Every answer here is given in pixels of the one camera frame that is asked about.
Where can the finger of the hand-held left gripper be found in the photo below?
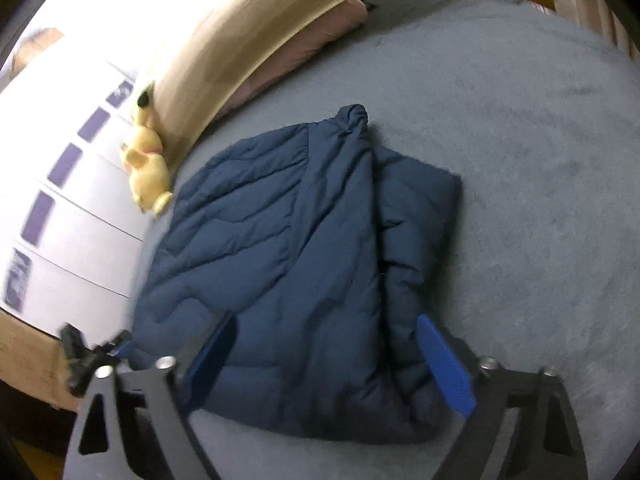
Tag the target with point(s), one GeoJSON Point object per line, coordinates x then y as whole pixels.
{"type": "Point", "coordinates": [74, 342]}
{"type": "Point", "coordinates": [112, 352]}

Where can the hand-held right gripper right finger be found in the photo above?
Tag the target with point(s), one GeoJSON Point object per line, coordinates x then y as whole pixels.
{"type": "Point", "coordinates": [445, 365]}

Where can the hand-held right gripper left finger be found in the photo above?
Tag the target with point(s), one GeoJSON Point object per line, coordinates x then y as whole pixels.
{"type": "Point", "coordinates": [215, 350]}

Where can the navy puffer jacket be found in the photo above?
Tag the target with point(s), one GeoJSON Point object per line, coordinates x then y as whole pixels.
{"type": "Point", "coordinates": [300, 260]}

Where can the large cardboard box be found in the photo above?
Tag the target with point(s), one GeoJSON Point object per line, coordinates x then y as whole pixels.
{"type": "Point", "coordinates": [30, 360]}

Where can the white wardrobe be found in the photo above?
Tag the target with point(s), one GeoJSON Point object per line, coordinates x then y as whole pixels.
{"type": "Point", "coordinates": [90, 230]}

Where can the plain purple wardrobe panel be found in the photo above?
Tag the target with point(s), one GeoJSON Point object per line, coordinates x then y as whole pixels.
{"type": "Point", "coordinates": [65, 165]}
{"type": "Point", "coordinates": [93, 124]}

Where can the yellow plush toy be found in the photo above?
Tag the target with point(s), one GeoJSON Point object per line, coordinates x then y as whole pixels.
{"type": "Point", "coordinates": [147, 170]}

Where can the grey bed blanket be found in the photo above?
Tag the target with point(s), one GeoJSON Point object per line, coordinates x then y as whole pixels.
{"type": "Point", "coordinates": [525, 185]}

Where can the purple flower wardrobe panel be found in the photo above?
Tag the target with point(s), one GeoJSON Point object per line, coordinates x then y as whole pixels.
{"type": "Point", "coordinates": [120, 94]}

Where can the small cardboard box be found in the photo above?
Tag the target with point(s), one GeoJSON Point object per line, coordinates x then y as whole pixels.
{"type": "Point", "coordinates": [37, 50]}

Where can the beige headboard cushion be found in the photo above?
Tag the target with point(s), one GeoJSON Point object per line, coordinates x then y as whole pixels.
{"type": "Point", "coordinates": [225, 45]}

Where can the pink pillow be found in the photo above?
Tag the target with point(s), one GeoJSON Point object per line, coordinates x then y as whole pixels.
{"type": "Point", "coordinates": [310, 35]}

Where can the pink striped curtain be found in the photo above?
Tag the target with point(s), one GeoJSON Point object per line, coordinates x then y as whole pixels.
{"type": "Point", "coordinates": [600, 5]}

